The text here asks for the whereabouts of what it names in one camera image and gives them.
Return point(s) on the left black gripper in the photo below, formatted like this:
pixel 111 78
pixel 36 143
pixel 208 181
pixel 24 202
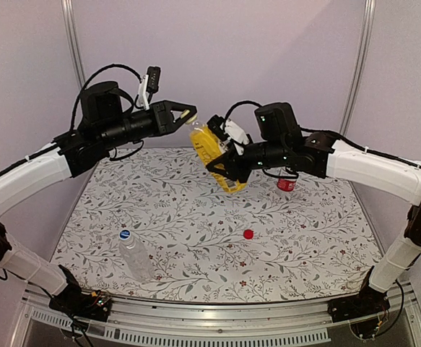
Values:
pixel 162 118

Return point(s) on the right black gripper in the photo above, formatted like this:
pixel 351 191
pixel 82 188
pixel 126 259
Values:
pixel 236 169

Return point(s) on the yellow juice bottle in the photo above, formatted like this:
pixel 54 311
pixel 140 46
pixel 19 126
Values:
pixel 208 147

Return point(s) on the clear bottle red label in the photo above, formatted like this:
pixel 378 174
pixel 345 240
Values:
pixel 286 180

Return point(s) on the red bottle cap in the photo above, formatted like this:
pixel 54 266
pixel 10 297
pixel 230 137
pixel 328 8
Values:
pixel 248 234

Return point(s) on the clear bottle blue cap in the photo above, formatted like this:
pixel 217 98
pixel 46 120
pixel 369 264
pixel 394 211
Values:
pixel 135 256

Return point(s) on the beige bottle cap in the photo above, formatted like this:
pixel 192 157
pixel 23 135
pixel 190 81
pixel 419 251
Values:
pixel 188 116

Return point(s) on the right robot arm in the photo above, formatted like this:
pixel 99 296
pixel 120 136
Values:
pixel 325 154

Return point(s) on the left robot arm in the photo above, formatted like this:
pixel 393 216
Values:
pixel 104 127

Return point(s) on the floral table mat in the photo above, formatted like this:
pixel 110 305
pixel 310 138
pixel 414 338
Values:
pixel 308 243

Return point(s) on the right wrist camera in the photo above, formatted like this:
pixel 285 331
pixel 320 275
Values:
pixel 226 130

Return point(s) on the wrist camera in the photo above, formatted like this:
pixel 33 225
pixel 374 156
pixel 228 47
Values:
pixel 148 87
pixel 226 130

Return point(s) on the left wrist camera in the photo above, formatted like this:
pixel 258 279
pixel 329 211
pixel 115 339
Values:
pixel 148 87

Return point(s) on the left aluminium frame post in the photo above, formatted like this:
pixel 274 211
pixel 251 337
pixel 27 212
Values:
pixel 72 38

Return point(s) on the aluminium frame post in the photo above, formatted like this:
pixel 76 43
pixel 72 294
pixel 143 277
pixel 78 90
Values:
pixel 72 38
pixel 362 53

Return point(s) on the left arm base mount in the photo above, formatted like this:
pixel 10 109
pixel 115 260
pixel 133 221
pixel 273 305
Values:
pixel 73 302

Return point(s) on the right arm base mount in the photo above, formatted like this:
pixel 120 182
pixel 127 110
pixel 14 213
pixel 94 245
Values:
pixel 366 302

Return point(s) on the right aluminium frame post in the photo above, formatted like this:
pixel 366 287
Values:
pixel 362 53

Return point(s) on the front aluminium rail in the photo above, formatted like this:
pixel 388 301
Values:
pixel 147 322

